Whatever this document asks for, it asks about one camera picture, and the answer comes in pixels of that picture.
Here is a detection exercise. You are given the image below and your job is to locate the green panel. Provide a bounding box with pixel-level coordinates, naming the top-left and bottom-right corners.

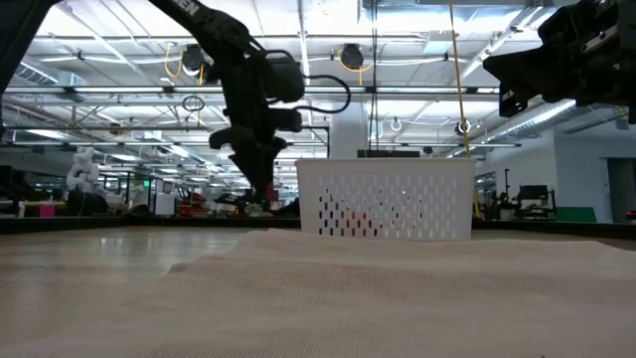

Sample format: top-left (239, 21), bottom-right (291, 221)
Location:
top-left (555, 206), bottom-right (598, 224)

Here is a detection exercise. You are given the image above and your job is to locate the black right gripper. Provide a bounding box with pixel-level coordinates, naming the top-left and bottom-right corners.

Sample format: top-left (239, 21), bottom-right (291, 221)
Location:
top-left (484, 0), bottom-right (617, 118)

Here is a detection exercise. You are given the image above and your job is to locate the black workstation with monitor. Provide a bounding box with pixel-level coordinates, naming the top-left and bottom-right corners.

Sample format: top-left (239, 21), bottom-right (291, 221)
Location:
top-left (496, 168), bottom-right (558, 221)

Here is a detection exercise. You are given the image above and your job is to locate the pale pink cloth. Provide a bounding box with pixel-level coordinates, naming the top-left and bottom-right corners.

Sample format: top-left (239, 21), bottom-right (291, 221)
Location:
top-left (0, 229), bottom-right (636, 358)

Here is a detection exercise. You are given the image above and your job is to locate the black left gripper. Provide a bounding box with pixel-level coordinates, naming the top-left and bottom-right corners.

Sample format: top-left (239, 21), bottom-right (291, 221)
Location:
top-left (208, 64), bottom-right (303, 198)

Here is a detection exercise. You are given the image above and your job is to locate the white perforated plastic basket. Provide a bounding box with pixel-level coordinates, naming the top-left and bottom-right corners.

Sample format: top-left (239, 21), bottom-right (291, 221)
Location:
top-left (294, 157), bottom-right (477, 243)

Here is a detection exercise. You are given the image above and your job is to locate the yellow hanging strap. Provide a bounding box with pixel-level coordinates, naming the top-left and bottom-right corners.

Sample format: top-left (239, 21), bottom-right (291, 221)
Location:
top-left (447, 0), bottom-right (482, 219)

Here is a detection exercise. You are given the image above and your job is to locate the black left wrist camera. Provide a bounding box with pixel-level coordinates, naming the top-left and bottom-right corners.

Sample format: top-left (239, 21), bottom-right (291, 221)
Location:
top-left (270, 53), bottom-right (305, 103)

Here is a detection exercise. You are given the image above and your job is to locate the black flat bar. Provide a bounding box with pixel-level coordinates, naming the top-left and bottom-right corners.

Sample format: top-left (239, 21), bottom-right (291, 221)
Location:
top-left (357, 148), bottom-right (421, 160)

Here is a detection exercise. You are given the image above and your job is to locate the white building column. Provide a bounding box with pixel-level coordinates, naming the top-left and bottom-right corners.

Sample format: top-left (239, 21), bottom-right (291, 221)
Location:
top-left (330, 101), bottom-right (370, 160)

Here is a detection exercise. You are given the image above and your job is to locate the white robot figure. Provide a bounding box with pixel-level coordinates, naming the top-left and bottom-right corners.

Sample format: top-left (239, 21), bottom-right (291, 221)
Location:
top-left (66, 146), bottom-right (100, 193)

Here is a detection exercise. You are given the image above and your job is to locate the black workstation frame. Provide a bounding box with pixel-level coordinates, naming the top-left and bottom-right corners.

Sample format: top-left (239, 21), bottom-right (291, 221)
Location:
top-left (277, 123), bottom-right (331, 196)

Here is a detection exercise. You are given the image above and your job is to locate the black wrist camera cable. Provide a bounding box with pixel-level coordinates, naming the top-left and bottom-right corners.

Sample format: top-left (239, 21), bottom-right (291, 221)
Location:
top-left (292, 74), bottom-right (353, 114)

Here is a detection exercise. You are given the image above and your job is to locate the red toy strawberry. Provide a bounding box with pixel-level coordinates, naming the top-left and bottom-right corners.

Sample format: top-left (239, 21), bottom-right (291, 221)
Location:
top-left (350, 211), bottom-right (374, 238)

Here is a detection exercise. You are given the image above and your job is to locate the black hanging cable coil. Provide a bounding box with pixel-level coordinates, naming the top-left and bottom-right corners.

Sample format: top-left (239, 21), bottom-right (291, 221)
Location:
top-left (181, 94), bottom-right (206, 113)

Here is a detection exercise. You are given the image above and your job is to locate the wooden office desk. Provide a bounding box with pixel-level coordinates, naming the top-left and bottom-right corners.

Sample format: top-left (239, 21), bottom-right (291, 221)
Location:
top-left (18, 200), bottom-right (69, 219)

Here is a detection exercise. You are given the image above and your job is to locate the black ceiling cable reel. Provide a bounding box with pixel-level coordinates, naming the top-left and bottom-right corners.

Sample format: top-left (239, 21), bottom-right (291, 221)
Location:
top-left (339, 43), bottom-right (366, 71)
top-left (180, 43), bottom-right (219, 85)

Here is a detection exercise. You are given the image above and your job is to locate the purple toy grape bunch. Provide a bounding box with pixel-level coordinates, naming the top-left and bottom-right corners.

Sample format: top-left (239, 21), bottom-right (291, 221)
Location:
top-left (317, 198), bottom-right (349, 238)

